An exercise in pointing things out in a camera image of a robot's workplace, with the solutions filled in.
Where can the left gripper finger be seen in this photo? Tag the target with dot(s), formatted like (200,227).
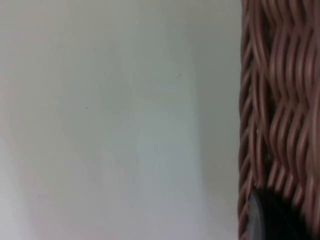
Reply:
(275,220)

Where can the dark brown wicker basket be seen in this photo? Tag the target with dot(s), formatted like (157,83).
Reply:
(280,100)

